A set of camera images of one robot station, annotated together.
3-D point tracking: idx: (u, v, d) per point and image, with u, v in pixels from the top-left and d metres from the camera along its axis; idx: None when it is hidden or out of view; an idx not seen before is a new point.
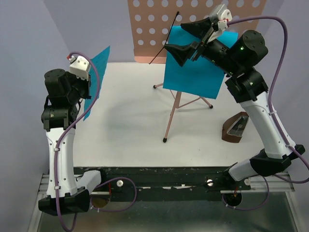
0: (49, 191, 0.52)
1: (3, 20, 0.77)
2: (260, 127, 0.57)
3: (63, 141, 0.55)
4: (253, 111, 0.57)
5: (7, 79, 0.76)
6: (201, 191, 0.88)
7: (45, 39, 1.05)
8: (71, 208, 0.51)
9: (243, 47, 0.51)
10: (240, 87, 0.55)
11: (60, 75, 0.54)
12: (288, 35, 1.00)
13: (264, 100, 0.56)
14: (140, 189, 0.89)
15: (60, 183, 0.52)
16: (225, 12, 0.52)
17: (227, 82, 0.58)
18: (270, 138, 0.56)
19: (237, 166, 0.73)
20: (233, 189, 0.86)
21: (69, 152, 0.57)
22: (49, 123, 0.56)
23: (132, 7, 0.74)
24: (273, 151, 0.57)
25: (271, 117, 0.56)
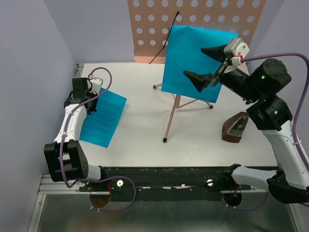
0: (57, 137, 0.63)
1: (2, 19, 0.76)
2: (283, 156, 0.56)
3: (77, 110, 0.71)
4: (276, 140, 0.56)
5: (6, 79, 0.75)
6: (201, 191, 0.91)
7: (44, 37, 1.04)
8: (71, 154, 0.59)
9: (264, 75, 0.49)
10: (263, 115, 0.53)
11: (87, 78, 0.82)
12: (289, 35, 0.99)
13: (288, 130, 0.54)
14: (140, 189, 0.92)
15: (67, 133, 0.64)
16: (240, 47, 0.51)
17: (248, 110, 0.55)
18: (293, 169, 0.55)
19: (242, 174, 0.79)
20: (233, 189, 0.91)
21: (79, 121, 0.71)
22: (68, 102, 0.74)
23: (132, 7, 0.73)
24: (296, 181, 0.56)
25: (296, 147, 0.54)
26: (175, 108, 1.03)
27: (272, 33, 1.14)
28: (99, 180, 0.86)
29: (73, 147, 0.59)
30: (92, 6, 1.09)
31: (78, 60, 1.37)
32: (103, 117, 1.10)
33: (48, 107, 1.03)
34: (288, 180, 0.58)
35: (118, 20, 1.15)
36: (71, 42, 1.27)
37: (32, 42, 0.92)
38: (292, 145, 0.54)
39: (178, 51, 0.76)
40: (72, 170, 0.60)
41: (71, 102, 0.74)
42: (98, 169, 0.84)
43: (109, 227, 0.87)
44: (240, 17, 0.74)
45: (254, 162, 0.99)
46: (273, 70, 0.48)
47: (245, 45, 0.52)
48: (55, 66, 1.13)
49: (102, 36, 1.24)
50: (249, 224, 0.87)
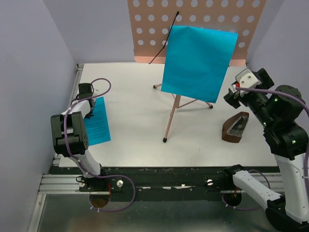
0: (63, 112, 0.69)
1: (3, 19, 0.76)
2: (289, 185, 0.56)
3: (83, 100, 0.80)
4: (286, 168, 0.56)
5: (6, 78, 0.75)
6: (201, 191, 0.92)
7: (44, 36, 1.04)
8: (74, 122, 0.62)
9: (277, 98, 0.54)
10: (279, 140, 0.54)
11: None
12: (289, 35, 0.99)
13: (300, 162, 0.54)
14: (140, 189, 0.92)
15: (72, 109, 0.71)
16: (245, 76, 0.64)
17: (265, 134, 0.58)
18: (294, 200, 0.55)
19: (243, 181, 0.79)
20: (233, 189, 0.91)
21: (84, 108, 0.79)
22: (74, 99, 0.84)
23: (132, 7, 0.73)
24: (293, 212, 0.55)
25: (304, 181, 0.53)
26: (175, 108, 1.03)
27: (271, 33, 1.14)
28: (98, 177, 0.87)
29: (77, 115, 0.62)
30: (92, 5, 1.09)
31: (78, 60, 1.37)
32: (94, 119, 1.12)
33: (48, 107, 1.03)
34: (287, 210, 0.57)
35: (118, 20, 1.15)
36: (71, 42, 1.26)
37: (32, 42, 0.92)
38: (301, 178, 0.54)
39: (179, 50, 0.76)
40: (75, 139, 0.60)
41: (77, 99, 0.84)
42: (98, 165, 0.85)
43: (109, 227, 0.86)
44: (240, 17, 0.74)
45: (254, 162, 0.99)
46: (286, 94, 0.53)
47: (255, 79, 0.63)
48: (55, 65, 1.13)
49: (102, 36, 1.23)
50: (250, 224, 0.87)
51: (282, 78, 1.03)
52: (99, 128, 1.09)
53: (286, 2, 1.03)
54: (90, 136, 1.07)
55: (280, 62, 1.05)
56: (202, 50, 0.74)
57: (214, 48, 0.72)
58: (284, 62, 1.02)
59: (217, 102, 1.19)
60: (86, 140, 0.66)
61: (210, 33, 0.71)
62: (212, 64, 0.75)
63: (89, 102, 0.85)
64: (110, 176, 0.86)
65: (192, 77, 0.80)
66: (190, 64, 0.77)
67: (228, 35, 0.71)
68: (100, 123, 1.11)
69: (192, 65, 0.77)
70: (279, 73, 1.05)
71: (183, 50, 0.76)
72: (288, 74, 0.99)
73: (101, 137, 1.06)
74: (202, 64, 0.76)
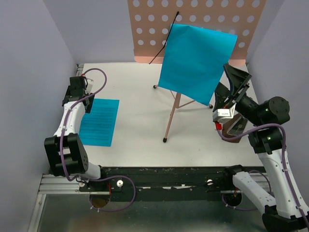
0: (56, 133, 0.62)
1: (3, 19, 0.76)
2: (273, 182, 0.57)
3: (76, 106, 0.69)
4: (268, 166, 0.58)
5: (6, 79, 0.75)
6: (201, 191, 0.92)
7: (45, 37, 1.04)
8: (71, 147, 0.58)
9: (268, 108, 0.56)
10: (258, 139, 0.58)
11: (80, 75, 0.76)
12: (289, 35, 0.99)
13: (278, 156, 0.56)
14: (140, 189, 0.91)
15: (66, 127, 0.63)
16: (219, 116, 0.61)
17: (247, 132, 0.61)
18: (280, 195, 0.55)
19: (242, 182, 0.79)
20: (233, 189, 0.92)
21: (78, 117, 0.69)
22: (66, 100, 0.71)
23: (132, 7, 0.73)
24: (283, 209, 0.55)
25: (284, 174, 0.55)
26: (175, 108, 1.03)
27: (271, 33, 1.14)
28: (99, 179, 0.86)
29: (73, 139, 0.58)
30: (92, 5, 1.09)
31: (78, 60, 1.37)
32: (96, 120, 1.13)
33: (47, 106, 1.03)
34: (279, 210, 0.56)
35: (118, 20, 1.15)
36: (71, 42, 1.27)
37: (32, 42, 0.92)
38: (281, 171, 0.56)
39: (177, 49, 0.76)
40: (72, 164, 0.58)
41: (69, 99, 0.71)
42: (98, 167, 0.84)
43: (109, 227, 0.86)
44: (240, 17, 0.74)
45: (253, 162, 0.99)
46: (277, 107, 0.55)
47: (231, 115, 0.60)
48: (55, 66, 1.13)
49: (102, 36, 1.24)
50: (250, 224, 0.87)
51: (282, 78, 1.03)
52: (101, 131, 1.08)
53: (286, 2, 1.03)
54: (91, 139, 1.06)
55: (280, 62, 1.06)
56: (201, 50, 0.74)
57: (214, 48, 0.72)
58: (284, 62, 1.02)
59: None
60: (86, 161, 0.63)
61: (210, 33, 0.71)
62: (209, 65, 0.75)
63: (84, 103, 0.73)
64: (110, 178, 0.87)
65: (189, 76, 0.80)
66: (188, 63, 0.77)
67: (228, 36, 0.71)
68: (101, 125, 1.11)
69: (190, 65, 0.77)
70: (279, 73, 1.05)
71: (182, 50, 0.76)
72: (287, 74, 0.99)
73: (101, 141, 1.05)
74: (202, 64, 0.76)
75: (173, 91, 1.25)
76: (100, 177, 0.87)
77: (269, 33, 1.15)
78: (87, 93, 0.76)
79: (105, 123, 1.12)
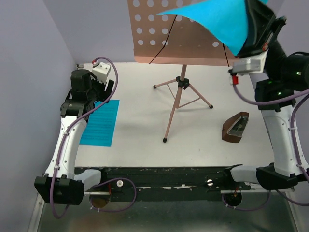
0: (48, 170, 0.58)
1: (5, 20, 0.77)
2: (276, 141, 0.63)
3: (73, 127, 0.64)
4: (273, 124, 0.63)
5: (7, 79, 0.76)
6: (201, 191, 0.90)
7: (45, 37, 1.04)
8: (63, 191, 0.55)
9: (300, 72, 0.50)
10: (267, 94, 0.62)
11: (85, 73, 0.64)
12: (288, 36, 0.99)
13: (287, 115, 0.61)
14: (140, 189, 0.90)
15: (60, 165, 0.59)
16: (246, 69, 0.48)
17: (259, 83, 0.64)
18: (283, 154, 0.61)
19: (240, 168, 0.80)
20: (233, 189, 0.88)
21: (76, 139, 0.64)
22: (65, 111, 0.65)
23: (132, 7, 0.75)
24: (282, 167, 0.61)
25: (290, 132, 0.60)
26: (175, 108, 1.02)
27: None
28: (99, 184, 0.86)
29: (65, 184, 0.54)
30: (92, 5, 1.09)
31: (78, 60, 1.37)
32: (99, 120, 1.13)
33: (48, 106, 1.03)
34: (275, 167, 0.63)
35: (118, 21, 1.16)
36: (71, 42, 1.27)
37: (32, 41, 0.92)
38: (287, 129, 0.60)
39: None
40: (63, 200, 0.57)
41: (68, 109, 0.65)
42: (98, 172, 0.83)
43: (109, 227, 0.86)
44: None
45: (254, 161, 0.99)
46: None
47: (261, 69, 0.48)
48: (56, 66, 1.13)
49: (102, 36, 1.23)
50: (250, 224, 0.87)
51: None
52: (102, 132, 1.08)
53: (285, 3, 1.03)
54: (92, 139, 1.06)
55: None
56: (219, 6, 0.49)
57: None
58: None
59: (217, 102, 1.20)
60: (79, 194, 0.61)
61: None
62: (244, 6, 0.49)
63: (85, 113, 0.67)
64: (111, 181, 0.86)
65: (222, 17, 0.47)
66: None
67: None
68: (103, 126, 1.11)
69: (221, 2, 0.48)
70: None
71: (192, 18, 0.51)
72: None
73: (102, 142, 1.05)
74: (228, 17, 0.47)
75: (173, 91, 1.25)
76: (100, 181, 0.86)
77: None
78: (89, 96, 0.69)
79: (106, 123, 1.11)
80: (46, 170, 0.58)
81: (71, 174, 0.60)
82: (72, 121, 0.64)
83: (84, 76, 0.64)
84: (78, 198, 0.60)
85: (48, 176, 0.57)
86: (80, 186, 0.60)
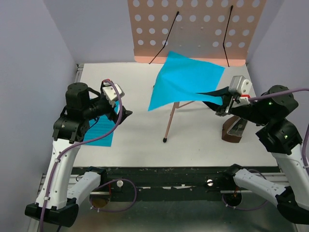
0: (39, 198, 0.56)
1: (7, 19, 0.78)
2: (293, 179, 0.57)
3: (65, 153, 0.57)
4: (286, 164, 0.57)
5: (9, 78, 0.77)
6: (201, 191, 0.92)
7: (45, 36, 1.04)
8: (53, 220, 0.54)
9: (272, 102, 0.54)
10: (273, 139, 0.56)
11: (81, 90, 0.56)
12: (287, 35, 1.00)
13: (298, 154, 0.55)
14: (140, 189, 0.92)
15: (49, 195, 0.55)
16: (244, 84, 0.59)
17: (259, 134, 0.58)
18: (302, 191, 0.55)
19: (244, 179, 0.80)
20: (233, 189, 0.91)
21: (69, 166, 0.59)
22: (57, 134, 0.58)
23: (132, 7, 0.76)
24: (306, 203, 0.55)
25: (305, 170, 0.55)
26: (175, 108, 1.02)
27: (271, 34, 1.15)
28: (99, 186, 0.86)
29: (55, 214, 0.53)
30: (92, 4, 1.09)
31: (78, 60, 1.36)
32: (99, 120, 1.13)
33: (49, 105, 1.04)
34: (296, 200, 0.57)
35: (118, 21, 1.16)
36: (72, 42, 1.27)
37: (32, 39, 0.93)
38: (302, 168, 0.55)
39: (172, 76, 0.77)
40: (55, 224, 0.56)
41: (61, 131, 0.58)
42: (96, 177, 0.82)
43: (109, 227, 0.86)
44: (240, 17, 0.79)
45: (254, 162, 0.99)
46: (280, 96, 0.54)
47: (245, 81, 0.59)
48: (56, 65, 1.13)
49: (102, 36, 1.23)
50: (250, 224, 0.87)
51: (282, 77, 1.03)
52: (103, 131, 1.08)
53: (285, 3, 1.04)
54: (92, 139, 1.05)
55: (278, 61, 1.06)
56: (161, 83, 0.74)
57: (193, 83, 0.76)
58: (284, 61, 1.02)
59: None
60: (73, 217, 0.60)
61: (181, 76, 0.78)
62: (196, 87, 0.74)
63: (77, 136, 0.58)
64: (111, 182, 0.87)
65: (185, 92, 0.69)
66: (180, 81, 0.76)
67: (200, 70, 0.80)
68: (104, 125, 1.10)
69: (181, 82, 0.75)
70: (279, 73, 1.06)
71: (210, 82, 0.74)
72: (287, 74, 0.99)
73: (102, 141, 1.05)
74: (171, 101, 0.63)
75: None
76: (100, 182, 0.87)
77: (269, 33, 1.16)
78: (86, 115, 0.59)
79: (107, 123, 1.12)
80: (36, 199, 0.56)
81: (63, 202, 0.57)
82: (63, 148, 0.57)
83: (81, 93, 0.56)
84: (71, 222, 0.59)
85: (38, 205, 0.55)
86: (71, 210, 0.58)
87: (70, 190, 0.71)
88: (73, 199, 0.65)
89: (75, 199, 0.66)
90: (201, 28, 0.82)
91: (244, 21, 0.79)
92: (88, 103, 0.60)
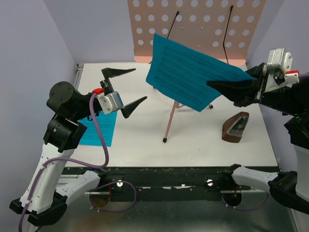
0: (23, 198, 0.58)
1: (7, 19, 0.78)
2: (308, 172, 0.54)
3: (52, 162, 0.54)
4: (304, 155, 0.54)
5: (9, 77, 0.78)
6: (201, 191, 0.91)
7: (45, 36, 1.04)
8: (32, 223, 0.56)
9: None
10: (308, 134, 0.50)
11: (63, 100, 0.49)
12: (288, 35, 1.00)
13: None
14: (140, 189, 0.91)
15: (32, 199, 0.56)
16: (287, 58, 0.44)
17: (290, 125, 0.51)
18: None
19: (244, 175, 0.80)
20: (233, 189, 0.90)
21: (55, 173, 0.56)
22: (48, 138, 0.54)
23: (133, 7, 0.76)
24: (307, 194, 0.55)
25: None
26: (175, 108, 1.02)
27: (271, 33, 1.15)
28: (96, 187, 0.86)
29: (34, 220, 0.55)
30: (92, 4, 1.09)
31: (78, 60, 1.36)
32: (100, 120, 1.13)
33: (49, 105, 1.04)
34: (296, 190, 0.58)
35: (118, 21, 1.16)
36: (72, 42, 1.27)
37: (32, 39, 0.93)
38: None
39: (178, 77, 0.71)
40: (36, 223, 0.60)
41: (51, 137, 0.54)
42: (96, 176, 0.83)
43: (109, 227, 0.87)
44: (240, 17, 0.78)
45: (254, 162, 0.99)
46: None
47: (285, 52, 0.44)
48: (56, 65, 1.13)
49: (102, 36, 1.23)
50: (250, 224, 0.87)
51: None
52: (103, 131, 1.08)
53: (285, 3, 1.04)
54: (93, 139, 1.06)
55: None
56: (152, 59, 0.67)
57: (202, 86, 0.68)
58: None
59: (217, 102, 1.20)
60: (57, 218, 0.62)
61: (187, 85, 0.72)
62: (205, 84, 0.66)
63: (68, 143, 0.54)
64: (111, 183, 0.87)
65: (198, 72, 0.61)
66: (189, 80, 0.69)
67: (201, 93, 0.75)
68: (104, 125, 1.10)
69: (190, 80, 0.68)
70: None
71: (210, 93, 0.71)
72: None
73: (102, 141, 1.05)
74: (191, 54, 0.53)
75: None
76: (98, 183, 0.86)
77: (269, 33, 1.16)
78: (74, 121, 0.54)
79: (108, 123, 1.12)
80: (21, 197, 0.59)
81: (46, 207, 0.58)
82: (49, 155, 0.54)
83: (63, 105, 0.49)
84: (53, 223, 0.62)
85: (21, 205, 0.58)
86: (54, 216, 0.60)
87: (64, 187, 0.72)
88: (63, 197, 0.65)
89: (66, 197, 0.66)
90: (201, 28, 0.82)
91: (244, 21, 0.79)
92: (78, 107, 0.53)
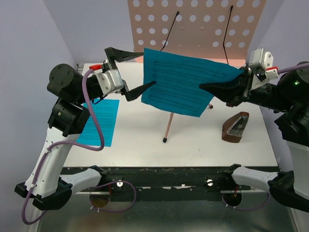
0: (28, 181, 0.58)
1: (7, 20, 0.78)
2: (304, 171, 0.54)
3: (57, 145, 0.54)
4: (300, 153, 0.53)
5: (9, 78, 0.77)
6: (201, 191, 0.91)
7: (46, 36, 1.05)
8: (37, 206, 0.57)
9: (298, 81, 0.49)
10: (296, 127, 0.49)
11: (63, 84, 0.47)
12: (288, 35, 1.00)
13: None
14: (140, 189, 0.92)
15: (36, 183, 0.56)
16: (266, 57, 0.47)
17: (278, 121, 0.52)
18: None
19: (244, 175, 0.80)
20: (233, 189, 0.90)
21: (61, 157, 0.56)
22: (52, 122, 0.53)
23: (133, 7, 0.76)
24: (306, 193, 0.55)
25: None
26: None
27: (271, 33, 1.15)
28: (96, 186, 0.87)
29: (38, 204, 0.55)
30: None
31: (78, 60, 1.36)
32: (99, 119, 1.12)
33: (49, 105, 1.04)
34: (294, 188, 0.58)
35: None
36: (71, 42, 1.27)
37: (32, 40, 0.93)
38: None
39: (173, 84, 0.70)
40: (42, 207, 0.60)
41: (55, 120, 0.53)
42: (96, 174, 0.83)
43: (109, 227, 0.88)
44: (240, 17, 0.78)
45: (254, 162, 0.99)
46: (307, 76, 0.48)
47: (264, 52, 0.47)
48: None
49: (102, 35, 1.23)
50: (249, 224, 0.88)
51: None
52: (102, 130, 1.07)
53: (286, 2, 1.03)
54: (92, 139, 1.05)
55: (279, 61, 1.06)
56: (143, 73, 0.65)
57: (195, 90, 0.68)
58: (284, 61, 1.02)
59: (217, 102, 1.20)
60: (61, 204, 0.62)
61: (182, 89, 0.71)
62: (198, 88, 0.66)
63: (72, 127, 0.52)
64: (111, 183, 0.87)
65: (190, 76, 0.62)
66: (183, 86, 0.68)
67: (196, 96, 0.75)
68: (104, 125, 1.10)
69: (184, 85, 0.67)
70: None
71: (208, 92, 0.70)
72: None
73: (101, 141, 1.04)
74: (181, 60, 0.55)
75: None
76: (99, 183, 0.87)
77: (270, 32, 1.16)
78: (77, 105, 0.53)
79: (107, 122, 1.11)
80: (26, 181, 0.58)
81: (51, 190, 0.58)
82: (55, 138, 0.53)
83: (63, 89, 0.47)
84: (58, 208, 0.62)
85: (26, 188, 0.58)
86: (58, 202, 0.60)
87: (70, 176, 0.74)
88: (68, 184, 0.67)
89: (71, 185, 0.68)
90: (201, 28, 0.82)
91: (244, 21, 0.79)
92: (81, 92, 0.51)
